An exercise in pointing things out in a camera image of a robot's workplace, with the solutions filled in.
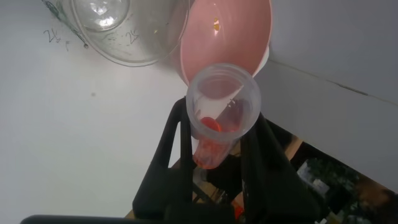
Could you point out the pink bowl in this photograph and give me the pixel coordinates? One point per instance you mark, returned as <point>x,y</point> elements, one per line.
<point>230,40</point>

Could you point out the red pigment test tube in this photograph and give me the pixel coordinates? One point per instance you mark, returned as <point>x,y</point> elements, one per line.
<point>214,146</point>

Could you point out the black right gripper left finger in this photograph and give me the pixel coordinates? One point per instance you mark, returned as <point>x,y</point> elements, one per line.
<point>161,193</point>

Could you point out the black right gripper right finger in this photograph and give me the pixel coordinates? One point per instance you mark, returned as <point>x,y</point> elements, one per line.
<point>273,186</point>

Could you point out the clear glass beaker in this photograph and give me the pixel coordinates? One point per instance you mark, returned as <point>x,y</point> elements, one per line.
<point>124,40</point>

